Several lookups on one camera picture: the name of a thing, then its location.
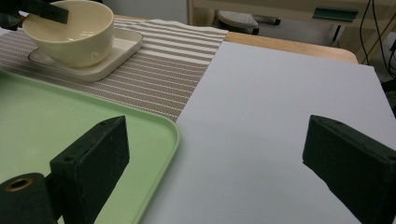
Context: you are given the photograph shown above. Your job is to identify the cream square plate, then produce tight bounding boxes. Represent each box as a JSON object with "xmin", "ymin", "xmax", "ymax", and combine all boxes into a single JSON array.
[{"xmin": 27, "ymin": 28, "xmax": 144, "ymax": 83}]

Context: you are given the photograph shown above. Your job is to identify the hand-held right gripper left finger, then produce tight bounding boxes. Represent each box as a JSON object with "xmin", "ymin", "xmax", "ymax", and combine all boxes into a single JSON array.
[{"xmin": 49, "ymin": 115, "xmax": 131, "ymax": 224}]

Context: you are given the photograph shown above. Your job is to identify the grey green desk bracket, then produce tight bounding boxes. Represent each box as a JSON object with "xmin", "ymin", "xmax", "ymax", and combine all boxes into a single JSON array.
[{"xmin": 312, "ymin": 7, "xmax": 360, "ymax": 22}]

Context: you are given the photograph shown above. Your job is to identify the wooden table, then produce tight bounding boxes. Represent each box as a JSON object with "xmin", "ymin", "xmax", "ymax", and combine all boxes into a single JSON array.
[{"xmin": 113, "ymin": 13, "xmax": 359, "ymax": 64}]

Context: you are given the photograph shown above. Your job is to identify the green plastic tray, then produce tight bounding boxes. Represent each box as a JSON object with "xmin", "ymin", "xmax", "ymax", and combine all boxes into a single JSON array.
[{"xmin": 0, "ymin": 69, "xmax": 181, "ymax": 224}]

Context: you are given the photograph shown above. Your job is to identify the striped brown placemat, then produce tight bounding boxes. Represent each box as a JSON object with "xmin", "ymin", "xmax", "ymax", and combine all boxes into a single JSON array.
[{"xmin": 0, "ymin": 17, "xmax": 229, "ymax": 123}]

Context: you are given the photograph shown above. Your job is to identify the hanging black cables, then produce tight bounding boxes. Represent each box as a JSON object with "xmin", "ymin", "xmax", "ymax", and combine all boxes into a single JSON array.
[{"xmin": 359, "ymin": 0, "xmax": 396, "ymax": 82}]

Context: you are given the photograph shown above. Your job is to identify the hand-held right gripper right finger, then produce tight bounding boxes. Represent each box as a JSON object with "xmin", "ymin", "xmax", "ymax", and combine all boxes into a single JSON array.
[{"xmin": 302, "ymin": 114, "xmax": 396, "ymax": 224}]

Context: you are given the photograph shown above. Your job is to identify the foot pedal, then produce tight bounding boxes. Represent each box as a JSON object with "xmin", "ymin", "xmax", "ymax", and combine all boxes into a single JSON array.
[{"xmin": 217, "ymin": 9, "xmax": 281, "ymax": 35}]

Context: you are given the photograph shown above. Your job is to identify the cream ceramic bowl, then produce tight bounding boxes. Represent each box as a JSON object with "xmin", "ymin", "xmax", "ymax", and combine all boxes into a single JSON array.
[{"xmin": 21, "ymin": 0, "xmax": 115, "ymax": 69}]

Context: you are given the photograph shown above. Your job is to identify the light wooden desk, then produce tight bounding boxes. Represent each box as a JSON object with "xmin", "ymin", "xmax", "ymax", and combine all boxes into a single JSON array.
[{"xmin": 187, "ymin": 0, "xmax": 396, "ymax": 63}]

